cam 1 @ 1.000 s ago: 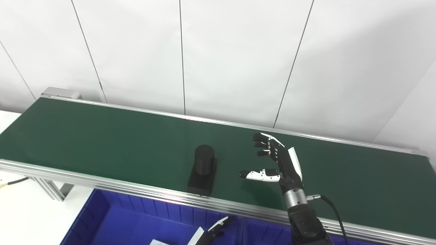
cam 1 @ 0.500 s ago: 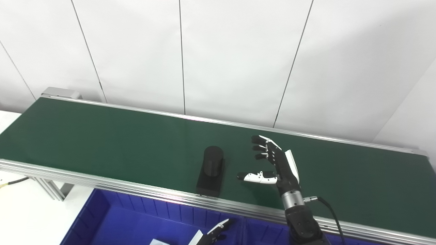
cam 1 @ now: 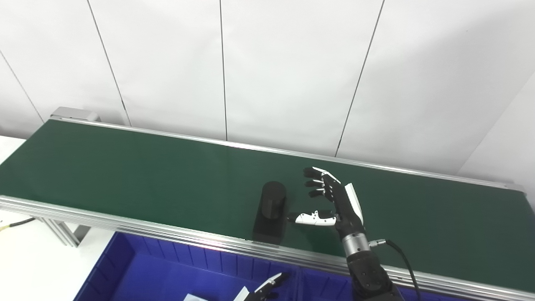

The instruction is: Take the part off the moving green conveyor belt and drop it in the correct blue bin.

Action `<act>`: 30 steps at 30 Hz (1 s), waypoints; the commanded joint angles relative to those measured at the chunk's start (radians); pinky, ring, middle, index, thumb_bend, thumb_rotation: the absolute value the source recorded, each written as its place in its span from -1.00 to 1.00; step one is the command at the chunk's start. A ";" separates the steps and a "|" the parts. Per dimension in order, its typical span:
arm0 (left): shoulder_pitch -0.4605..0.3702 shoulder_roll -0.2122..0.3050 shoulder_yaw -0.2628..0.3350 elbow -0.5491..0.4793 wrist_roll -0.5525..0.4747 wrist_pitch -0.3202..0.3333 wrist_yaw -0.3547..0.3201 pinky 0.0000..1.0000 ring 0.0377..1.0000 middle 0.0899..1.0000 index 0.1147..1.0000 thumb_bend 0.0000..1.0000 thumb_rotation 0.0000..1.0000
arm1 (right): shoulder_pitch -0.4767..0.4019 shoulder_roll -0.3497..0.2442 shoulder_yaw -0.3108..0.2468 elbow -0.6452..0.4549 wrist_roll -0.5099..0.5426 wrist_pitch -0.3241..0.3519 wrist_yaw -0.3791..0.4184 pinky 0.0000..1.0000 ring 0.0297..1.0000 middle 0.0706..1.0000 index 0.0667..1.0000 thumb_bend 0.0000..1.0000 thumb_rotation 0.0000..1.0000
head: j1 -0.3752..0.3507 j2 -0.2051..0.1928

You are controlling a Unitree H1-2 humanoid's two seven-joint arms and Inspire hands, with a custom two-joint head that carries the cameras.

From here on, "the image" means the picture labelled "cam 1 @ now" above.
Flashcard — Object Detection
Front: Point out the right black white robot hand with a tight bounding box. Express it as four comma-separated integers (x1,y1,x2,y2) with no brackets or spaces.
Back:
295,166,365,240

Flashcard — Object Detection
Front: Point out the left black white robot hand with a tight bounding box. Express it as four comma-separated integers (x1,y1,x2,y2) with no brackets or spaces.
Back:
233,272,290,301

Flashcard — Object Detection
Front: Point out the black cylinder block part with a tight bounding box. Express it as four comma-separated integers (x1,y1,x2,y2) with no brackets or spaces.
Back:
252,181,288,245

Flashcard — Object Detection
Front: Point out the blue plastic bin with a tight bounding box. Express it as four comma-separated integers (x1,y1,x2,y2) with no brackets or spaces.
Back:
295,268,460,301
74,232,302,301

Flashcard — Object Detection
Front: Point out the green conveyor belt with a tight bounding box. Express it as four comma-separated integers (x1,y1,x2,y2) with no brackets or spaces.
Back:
0,117,535,301
0,119,535,293

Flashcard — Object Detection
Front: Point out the aluminium conveyor leg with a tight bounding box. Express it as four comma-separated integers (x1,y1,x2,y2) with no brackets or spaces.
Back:
36,217,91,247

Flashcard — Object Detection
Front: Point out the black floor cable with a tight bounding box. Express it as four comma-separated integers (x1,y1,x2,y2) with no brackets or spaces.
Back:
0,217,36,232

